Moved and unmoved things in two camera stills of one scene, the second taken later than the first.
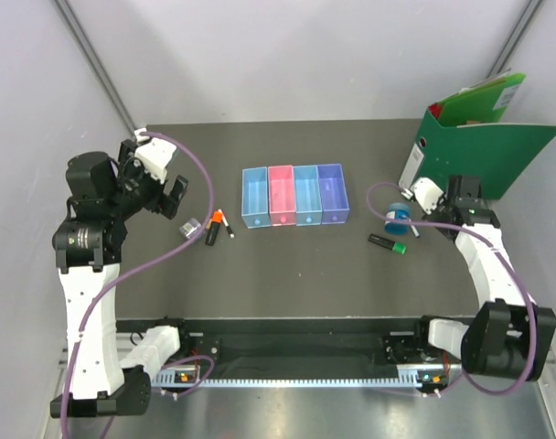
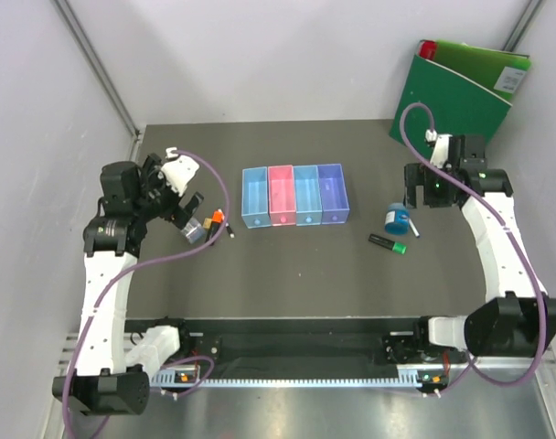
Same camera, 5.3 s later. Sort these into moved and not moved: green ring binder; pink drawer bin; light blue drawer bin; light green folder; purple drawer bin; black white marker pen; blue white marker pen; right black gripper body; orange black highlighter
Moved: right black gripper body; green ring binder; light green folder
Not moved: orange black highlighter; purple drawer bin; light blue drawer bin; pink drawer bin; blue white marker pen; black white marker pen
